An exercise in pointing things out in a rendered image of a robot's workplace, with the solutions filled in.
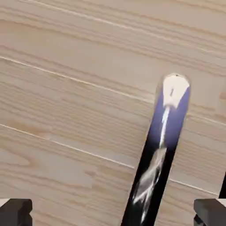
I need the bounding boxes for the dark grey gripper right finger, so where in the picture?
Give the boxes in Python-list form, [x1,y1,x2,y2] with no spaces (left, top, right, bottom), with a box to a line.
[193,198,226,226]

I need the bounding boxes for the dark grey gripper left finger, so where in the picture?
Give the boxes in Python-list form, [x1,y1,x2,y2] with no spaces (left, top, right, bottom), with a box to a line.
[0,198,33,226]

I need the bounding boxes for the light wood cabinet door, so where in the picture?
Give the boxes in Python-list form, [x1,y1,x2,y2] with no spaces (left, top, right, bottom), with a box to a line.
[0,0,226,226]

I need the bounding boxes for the shiny curved metal handle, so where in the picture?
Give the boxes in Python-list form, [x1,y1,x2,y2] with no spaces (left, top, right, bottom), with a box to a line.
[120,73,192,226]

